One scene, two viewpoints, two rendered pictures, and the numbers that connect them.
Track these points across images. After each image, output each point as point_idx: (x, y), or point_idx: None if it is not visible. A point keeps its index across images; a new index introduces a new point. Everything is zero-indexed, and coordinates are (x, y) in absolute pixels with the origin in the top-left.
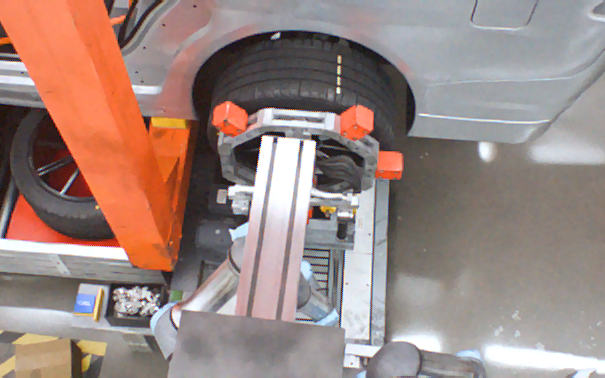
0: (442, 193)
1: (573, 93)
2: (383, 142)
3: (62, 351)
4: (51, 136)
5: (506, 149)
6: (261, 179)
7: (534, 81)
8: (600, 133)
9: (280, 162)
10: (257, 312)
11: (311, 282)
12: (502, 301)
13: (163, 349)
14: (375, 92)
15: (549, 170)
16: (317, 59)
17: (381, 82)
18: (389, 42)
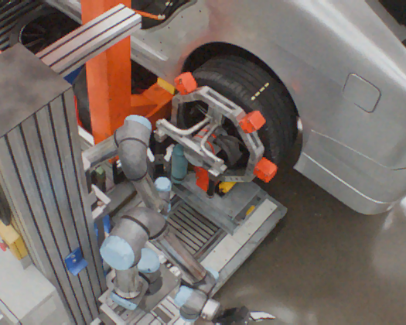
0: (312, 241)
1: (394, 186)
2: (268, 152)
3: None
4: None
5: (369, 241)
6: (101, 16)
7: (372, 161)
8: None
9: (117, 15)
10: (44, 59)
11: (164, 193)
12: (301, 321)
13: None
14: (278, 117)
15: (385, 267)
16: (254, 76)
17: (287, 115)
18: (295, 83)
